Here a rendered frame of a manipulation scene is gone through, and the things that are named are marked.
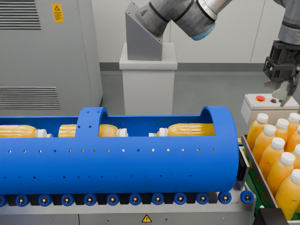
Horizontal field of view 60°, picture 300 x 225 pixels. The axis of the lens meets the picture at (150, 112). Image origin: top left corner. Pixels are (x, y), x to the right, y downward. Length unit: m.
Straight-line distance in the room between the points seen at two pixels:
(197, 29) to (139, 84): 0.44
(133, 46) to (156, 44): 0.13
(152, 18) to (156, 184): 0.92
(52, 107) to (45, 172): 2.01
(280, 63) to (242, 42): 2.96
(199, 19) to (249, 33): 2.41
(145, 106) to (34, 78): 1.37
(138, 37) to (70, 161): 0.85
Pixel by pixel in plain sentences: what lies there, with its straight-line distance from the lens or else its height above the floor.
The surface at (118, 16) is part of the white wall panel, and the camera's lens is 3.57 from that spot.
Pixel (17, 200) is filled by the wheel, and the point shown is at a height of 0.97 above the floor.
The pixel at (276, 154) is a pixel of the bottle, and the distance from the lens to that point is 1.00.
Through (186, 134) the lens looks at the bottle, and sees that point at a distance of 0.88.
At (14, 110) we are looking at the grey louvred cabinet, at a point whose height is 0.20.
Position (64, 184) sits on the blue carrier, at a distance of 0.83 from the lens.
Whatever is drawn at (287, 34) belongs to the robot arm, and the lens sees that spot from 0.85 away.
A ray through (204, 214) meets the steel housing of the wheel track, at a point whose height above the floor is 0.90.
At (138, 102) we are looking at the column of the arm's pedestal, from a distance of 1.58.
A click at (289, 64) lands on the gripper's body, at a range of 0.89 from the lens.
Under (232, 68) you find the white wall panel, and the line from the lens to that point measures 3.94.
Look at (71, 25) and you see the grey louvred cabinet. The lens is 2.35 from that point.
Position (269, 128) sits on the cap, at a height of 1.11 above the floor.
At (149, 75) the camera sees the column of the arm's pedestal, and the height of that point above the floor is 1.02.
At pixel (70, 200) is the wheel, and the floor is 0.97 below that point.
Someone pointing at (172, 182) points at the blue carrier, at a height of 1.09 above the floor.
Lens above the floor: 1.70
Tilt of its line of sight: 35 degrees down
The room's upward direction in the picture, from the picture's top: straight up
